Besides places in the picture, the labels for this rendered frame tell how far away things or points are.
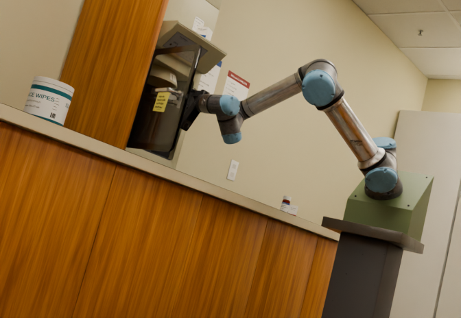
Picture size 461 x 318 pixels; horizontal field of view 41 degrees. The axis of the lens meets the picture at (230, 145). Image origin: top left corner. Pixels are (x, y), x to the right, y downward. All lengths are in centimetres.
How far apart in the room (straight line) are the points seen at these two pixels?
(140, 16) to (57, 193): 86
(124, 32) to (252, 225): 94
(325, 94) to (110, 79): 83
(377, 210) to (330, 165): 200
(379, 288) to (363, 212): 30
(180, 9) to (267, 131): 142
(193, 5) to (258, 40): 111
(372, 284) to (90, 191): 111
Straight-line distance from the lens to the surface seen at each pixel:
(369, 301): 245
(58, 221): 194
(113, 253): 210
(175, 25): 244
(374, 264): 246
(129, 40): 245
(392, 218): 249
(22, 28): 265
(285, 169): 402
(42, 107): 201
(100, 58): 255
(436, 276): 494
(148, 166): 210
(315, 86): 218
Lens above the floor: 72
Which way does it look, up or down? 9 degrees up
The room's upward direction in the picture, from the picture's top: 15 degrees clockwise
